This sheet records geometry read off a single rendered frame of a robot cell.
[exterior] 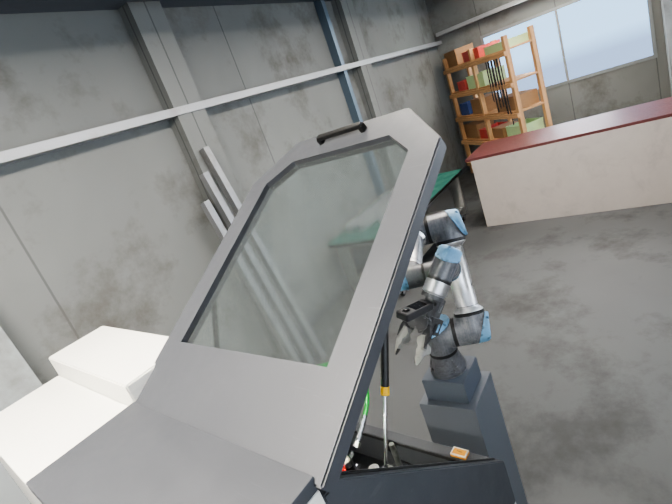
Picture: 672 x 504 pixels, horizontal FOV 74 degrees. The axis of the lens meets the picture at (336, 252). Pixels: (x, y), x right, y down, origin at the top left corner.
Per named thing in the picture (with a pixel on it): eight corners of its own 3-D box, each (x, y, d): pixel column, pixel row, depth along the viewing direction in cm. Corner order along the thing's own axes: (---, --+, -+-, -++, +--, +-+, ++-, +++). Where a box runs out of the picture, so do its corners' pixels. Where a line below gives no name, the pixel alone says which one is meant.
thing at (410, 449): (503, 496, 137) (490, 457, 132) (498, 508, 134) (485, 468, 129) (350, 447, 179) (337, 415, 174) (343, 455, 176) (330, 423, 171)
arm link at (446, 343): (428, 342, 191) (419, 315, 186) (460, 336, 186) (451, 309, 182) (427, 359, 180) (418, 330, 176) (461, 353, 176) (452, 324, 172)
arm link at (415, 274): (397, 219, 188) (388, 271, 145) (423, 212, 185) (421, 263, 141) (405, 243, 192) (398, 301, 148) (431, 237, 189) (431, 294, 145)
